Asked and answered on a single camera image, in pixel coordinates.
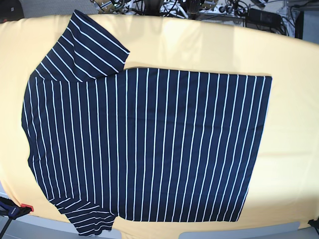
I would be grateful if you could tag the black clamp right corner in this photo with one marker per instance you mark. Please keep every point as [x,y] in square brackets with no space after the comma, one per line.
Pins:
[314,223]

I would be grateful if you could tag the black power adapter box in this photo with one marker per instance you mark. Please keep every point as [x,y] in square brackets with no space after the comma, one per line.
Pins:
[263,18]

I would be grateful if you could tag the yellow table cloth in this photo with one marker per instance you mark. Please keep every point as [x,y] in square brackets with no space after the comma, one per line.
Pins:
[284,186]

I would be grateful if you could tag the blue clamp with red tip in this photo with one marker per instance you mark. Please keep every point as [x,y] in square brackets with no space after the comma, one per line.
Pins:
[11,210]

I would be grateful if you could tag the white power strip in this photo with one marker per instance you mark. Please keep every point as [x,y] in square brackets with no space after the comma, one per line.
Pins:
[208,7]

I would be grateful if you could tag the navy white striped T-shirt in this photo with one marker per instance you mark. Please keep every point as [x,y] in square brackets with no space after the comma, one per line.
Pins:
[143,144]

